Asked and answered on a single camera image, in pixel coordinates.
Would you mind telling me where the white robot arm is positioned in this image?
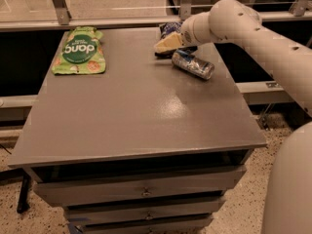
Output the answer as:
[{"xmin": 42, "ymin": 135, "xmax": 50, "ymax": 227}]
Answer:
[{"xmin": 154, "ymin": 0, "xmax": 312, "ymax": 234}]

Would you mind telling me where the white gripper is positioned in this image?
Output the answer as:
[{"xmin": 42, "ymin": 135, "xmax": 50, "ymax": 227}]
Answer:
[{"xmin": 154, "ymin": 12, "xmax": 213, "ymax": 53}]

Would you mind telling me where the metal railing frame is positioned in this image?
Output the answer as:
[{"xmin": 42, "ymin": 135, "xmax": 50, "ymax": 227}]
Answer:
[{"xmin": 0, "ymin": 0, "xmax": 312, "ymax": 122}]

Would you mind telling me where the blue chip bag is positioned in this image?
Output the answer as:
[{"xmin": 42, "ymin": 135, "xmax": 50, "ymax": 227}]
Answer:
[{"xmin": 154, "ymin": 22, "xmax": 197, "ymax": 58}]

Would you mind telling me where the crushed silver blue can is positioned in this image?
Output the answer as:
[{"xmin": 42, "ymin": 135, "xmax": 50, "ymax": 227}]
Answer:
[{"xmin": 172, "ymin": 49, "xmax": 215, "ymax": 80}]

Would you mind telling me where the grey drawer cabinet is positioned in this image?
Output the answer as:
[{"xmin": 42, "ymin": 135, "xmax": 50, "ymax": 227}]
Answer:
[{"xmin": 8, "ymin": 26, "xmax": 268, "ymax": 234}]

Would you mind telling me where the middle cabinet drawer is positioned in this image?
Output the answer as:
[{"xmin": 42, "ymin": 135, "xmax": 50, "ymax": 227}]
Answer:
[{"xmin": 64, "ymin": 197, "xmax": 225, "ymax": 225}]

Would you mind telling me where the top cabinet drawer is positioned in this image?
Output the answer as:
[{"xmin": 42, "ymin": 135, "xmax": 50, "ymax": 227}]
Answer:
[{"xmin": 34, "ymin": 165, "xmax": 246, "ymax": 207}]

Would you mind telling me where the green dang chip bag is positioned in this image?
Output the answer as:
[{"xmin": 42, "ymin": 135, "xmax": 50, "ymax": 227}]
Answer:
[{"xmin": 52, "ymin": 26, "xmax": 106, "ymax": 75}]

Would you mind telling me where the bottom cabinet drawer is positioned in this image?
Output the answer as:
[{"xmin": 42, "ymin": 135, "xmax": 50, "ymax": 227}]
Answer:
[{"xmin": 83, "ymin": 214, "xmax": 212, "ymax": 234}]

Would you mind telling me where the cabinet drawer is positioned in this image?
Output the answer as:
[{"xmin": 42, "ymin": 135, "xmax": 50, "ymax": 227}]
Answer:
[
  {"xmin": 34, "ymin": 165, "xmax": 246, "ymax": 207},
  {"xmin": 64, "ymin": 197, "xmax": 225, "ymax": 225},
  {"xmin": 83, "ymin": 214, "xmax": 212, "ymax": 234}
]

